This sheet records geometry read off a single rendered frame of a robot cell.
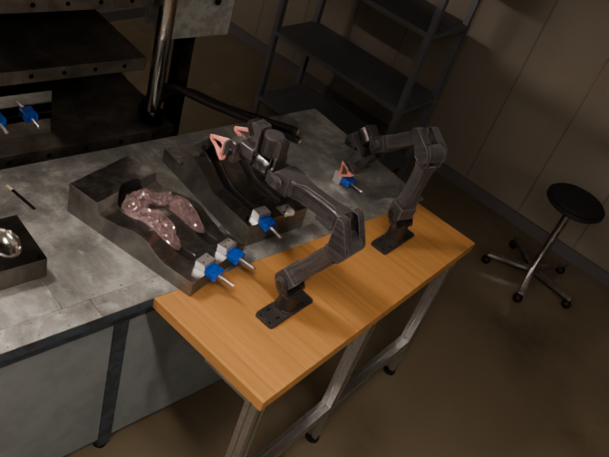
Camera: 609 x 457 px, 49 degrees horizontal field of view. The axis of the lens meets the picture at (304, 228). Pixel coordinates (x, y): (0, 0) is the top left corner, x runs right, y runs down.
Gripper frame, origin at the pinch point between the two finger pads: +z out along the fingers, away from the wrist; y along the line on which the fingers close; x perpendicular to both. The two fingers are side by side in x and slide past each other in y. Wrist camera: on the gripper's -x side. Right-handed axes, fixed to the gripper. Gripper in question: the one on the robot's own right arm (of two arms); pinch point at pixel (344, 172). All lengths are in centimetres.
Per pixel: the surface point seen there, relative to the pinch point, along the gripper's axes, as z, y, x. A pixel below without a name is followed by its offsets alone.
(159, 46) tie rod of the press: 8, 46, -69
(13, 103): 29, 96, -67
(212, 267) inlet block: -11, 82, 14
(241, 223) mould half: -6, 61, 4
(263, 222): -11, 57, 8
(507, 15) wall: 1, -185, -52
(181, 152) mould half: 16, 53, -31
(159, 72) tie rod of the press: 17, 45, -63
